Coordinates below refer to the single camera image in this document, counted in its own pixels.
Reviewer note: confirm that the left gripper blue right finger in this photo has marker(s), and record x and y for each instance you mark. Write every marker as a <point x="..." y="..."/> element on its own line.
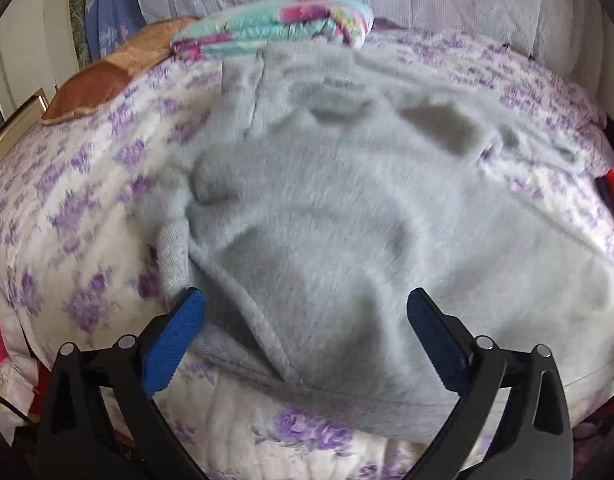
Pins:
<point x="533" y="439"/>

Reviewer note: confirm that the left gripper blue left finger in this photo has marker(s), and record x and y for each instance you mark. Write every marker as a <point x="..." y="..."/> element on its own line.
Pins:
<point x="99" y="418"/>

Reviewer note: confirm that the grey fleece pants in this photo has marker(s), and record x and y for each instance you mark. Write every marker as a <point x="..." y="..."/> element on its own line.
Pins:
<point x="324" y="185"/>

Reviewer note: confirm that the pink floral cloth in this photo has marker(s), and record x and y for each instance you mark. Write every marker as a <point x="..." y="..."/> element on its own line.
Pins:
<point x="18" y="374"/>

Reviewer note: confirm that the purple floral bedsheet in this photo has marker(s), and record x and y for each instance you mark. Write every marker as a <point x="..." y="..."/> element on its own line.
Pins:
<point x="73" y="268"/>

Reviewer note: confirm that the brown satin pillow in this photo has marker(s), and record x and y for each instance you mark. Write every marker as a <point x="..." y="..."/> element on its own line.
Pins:
<point x="98" y="84"/>

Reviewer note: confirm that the blue patterned cloth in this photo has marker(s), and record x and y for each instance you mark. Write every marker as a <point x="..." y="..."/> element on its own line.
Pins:
<point x="109" y="24"/>

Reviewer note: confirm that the colourful floral folded blanket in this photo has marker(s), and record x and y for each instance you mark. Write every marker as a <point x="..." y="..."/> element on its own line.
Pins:
<point x="250" y="27"/>

